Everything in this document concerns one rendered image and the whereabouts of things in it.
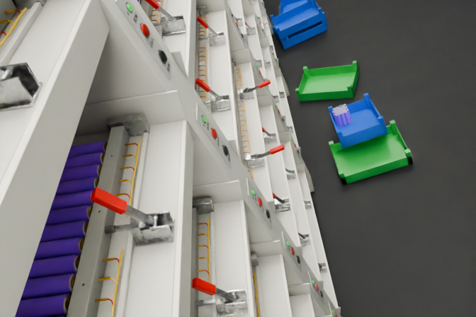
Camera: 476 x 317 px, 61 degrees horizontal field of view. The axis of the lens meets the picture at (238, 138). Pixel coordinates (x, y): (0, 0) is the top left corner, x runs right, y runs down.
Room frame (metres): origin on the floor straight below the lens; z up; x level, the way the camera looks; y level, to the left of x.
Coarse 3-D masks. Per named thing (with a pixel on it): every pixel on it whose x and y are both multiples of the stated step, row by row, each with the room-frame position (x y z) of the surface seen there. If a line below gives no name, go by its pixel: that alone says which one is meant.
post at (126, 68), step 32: (128, 32) 0.47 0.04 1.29; (128, 64) 0.47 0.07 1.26; (96, 96) 0.49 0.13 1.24; (128, 96) 0.48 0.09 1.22; (192, 96) 0.53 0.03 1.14; (192, 128) 0.46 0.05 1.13; (224, 160) 0.49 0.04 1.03; (256, 224) 0.47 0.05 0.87; (288, 256) 0.48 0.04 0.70; (320, 288) 0.54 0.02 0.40
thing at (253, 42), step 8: (248, 8) 1.80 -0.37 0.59; (248, 16) 1.79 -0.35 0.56; (248, 24) 1.72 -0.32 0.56; (248, 32) 1.63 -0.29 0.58; (256, 32) 1.63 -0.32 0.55; (248, 40) 1.58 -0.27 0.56; (256, 40) 1.56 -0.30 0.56; (256, 48) 1.50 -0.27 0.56; (256, 56) 1.45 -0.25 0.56; (264, 72) 1.33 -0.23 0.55
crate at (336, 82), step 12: (312, 72) 1.83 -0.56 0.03; (324, 72) 1.78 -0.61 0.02; (336, 72) 1.73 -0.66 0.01; (348, 72) 1.69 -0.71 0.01; (300, 84) 1.76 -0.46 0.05; (312, 84) 1.77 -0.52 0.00; (324, 84) 1.71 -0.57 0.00; (336, 84) 1.66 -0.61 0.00; (348, 84) 1.53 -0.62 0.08; (300, 96) 1.70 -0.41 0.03; (312, 96) 1.65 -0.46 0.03; (324, 96) 1.61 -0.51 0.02; (336, 96) 1.56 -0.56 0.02; (348, 96) 1.52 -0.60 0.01
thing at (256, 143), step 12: (240, 60) 1.14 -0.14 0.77; (252, 72) 1.07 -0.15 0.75; (252, 84) 1.01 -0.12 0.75; (252, 108) 0.91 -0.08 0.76; (252, 120) 0.86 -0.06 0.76; (252, 132) 0.82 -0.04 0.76; (252, 144) 0.78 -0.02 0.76; (252, 168) 0.70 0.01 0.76; (264, 168) 0.69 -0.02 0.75; (264, 180) 0.65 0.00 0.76; (264, 192) 0.62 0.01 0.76
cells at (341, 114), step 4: (344, 104) 1.43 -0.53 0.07; (336, 108) 1.43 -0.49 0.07; (340, 108) 1.41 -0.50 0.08; (344, 108) 1.39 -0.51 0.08; (332, 112) 1.42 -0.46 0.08; (336, 112) 1.40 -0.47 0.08; (340, 112) 1.38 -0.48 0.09; (344, 112) 1.36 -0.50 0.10; (348, 112) 1.36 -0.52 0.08; (336, 116) 1.37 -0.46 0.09; (340, 116) 1.36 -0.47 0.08; (344, 116) 1.36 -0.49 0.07; (348, 116) 1.35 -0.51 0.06; (336, 120) 1.37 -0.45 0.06; (340, 120) 1.35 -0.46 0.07; (344, 120) 1.35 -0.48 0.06; (348, 120) 1.34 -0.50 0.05; (336, 124) 1.37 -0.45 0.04; (340, 124) 1.35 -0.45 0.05; (344, 124) 1.34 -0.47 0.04
